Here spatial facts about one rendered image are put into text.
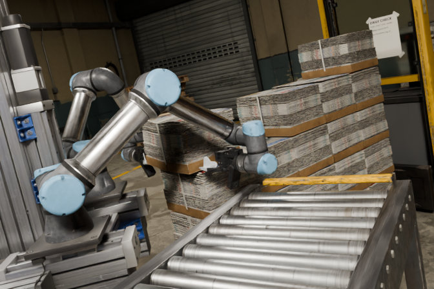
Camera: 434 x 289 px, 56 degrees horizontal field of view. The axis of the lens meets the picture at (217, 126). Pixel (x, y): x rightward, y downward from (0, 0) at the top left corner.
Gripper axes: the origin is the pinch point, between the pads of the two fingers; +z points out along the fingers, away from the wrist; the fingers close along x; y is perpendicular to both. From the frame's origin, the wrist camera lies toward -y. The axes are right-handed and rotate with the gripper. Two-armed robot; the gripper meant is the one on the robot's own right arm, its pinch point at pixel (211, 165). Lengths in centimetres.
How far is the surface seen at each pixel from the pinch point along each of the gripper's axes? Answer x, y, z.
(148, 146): 7.0, 9.8, 37.3
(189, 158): 6.3, 4.8, 5.3
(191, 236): 42, -5, -42
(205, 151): -2.1, 5.1, 5.0
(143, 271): 60, -5, -48
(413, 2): -166, 55, -14
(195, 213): 2.8, -22.5, 15.9
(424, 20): -168, 42, -18
